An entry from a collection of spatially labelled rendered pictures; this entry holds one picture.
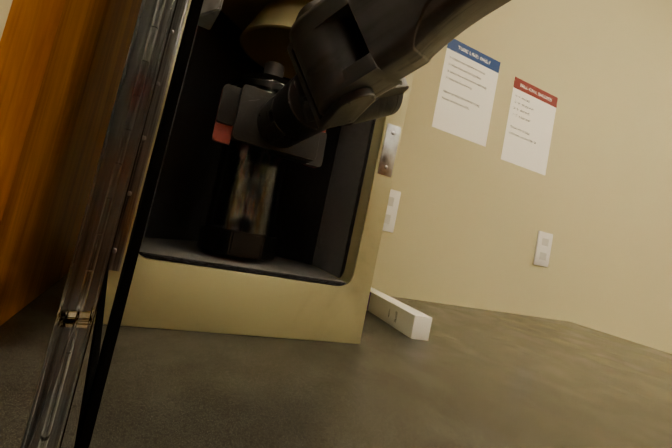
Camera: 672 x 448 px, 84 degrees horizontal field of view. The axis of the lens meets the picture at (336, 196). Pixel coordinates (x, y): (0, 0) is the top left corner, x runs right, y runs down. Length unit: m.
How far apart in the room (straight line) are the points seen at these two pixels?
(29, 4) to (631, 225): 1.84
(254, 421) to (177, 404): 0.05
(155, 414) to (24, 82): 0.25
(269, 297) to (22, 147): 0.27
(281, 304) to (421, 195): 0.69
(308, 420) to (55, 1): 0.37
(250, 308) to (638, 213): 1.67
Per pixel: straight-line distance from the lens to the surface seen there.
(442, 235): 1.13
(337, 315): 0.50
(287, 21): 0.53
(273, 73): 0.55
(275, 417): 0.32
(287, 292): 0.47
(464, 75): 1.23
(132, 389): 0.33
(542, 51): 1.51
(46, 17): 0.38
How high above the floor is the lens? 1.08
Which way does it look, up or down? 5 degrees up
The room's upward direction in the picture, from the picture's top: 12 degrees clockwise
